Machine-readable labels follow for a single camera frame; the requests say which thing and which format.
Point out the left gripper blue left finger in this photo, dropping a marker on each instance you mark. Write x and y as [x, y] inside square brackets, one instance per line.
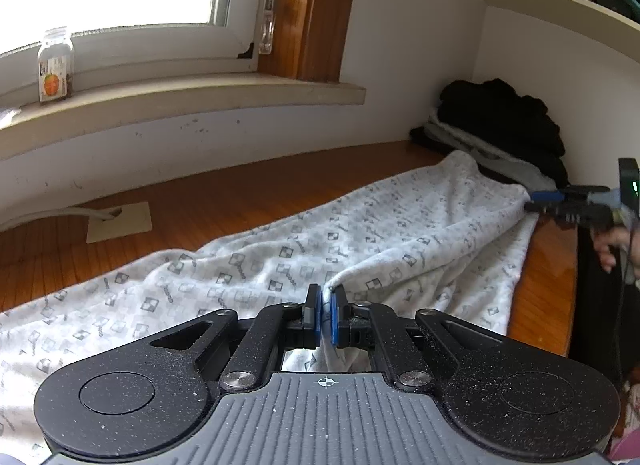
[302, 322]

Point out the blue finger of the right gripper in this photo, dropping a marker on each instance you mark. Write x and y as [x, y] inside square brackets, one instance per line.
[542, 207]
[547, 197]

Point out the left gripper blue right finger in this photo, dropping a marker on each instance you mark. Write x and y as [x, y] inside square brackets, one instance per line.
[350, 322]

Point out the white patterned pajama garment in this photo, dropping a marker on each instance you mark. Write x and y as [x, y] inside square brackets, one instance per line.
[442, 236]

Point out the grey folded clothes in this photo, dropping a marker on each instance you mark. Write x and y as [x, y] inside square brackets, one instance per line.
[488, 156]

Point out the black clothes pile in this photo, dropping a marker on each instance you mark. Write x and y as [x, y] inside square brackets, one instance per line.
[518, 125]

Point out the person's right hand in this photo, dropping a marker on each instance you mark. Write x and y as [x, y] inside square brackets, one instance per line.
[618, 247]

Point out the black laptop bag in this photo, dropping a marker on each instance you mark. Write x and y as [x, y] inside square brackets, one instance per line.
[605, 327]

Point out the pink garment on lap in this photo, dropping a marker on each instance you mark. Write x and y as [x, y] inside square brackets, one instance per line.
[625, 441]

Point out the glass jar orange label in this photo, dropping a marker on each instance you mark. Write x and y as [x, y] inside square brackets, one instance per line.
[55, 65]

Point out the beige cable cover plate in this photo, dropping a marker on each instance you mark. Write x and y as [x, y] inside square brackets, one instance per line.
[120, 221]

